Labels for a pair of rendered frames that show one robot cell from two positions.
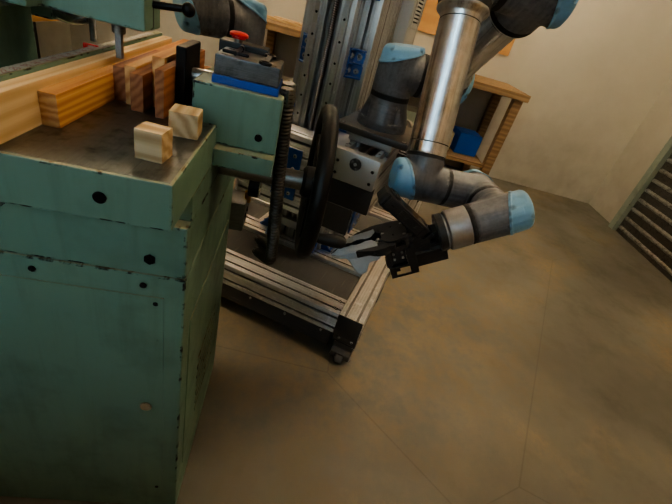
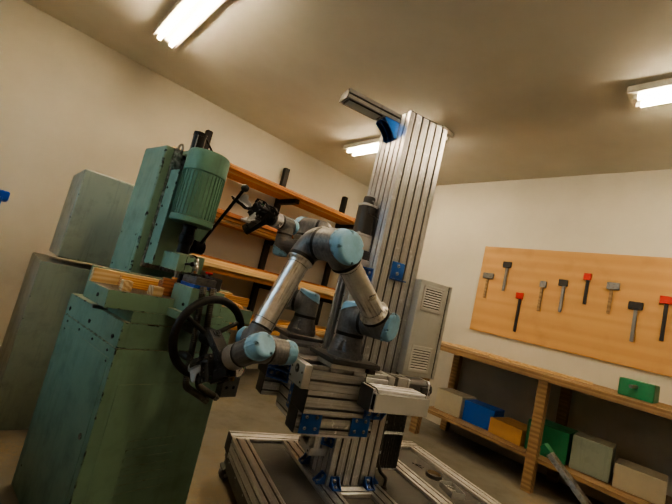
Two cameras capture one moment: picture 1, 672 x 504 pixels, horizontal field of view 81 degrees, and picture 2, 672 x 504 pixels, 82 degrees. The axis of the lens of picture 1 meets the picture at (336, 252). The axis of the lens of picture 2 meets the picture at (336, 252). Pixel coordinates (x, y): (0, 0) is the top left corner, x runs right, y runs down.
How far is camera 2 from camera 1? 125 cm
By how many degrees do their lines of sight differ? 63
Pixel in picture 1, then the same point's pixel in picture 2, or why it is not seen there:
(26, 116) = (111, 279)
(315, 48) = (334, 314)
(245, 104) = (183, 290)
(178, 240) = (120, 327)
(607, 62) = not seen: outside the picture
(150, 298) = (105, 357)
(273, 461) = not seen: outside the picture
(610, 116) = not seen: outside the picture
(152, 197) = (104, 293)
